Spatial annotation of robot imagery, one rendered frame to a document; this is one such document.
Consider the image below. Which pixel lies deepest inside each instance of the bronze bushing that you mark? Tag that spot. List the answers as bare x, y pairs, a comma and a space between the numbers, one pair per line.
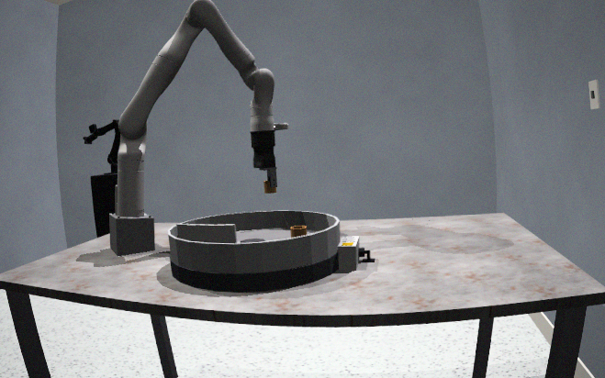
298, 231
267, 189

